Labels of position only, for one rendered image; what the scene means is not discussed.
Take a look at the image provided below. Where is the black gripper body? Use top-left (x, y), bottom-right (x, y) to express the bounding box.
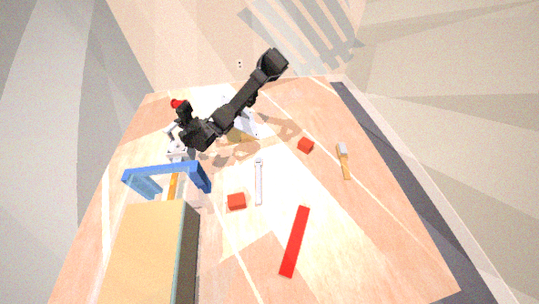
top-left (175, 100), bottom-right (208, 133)

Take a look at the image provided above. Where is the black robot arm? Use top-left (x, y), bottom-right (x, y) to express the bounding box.
top-left (178, 47), bottom-right (289, 152)

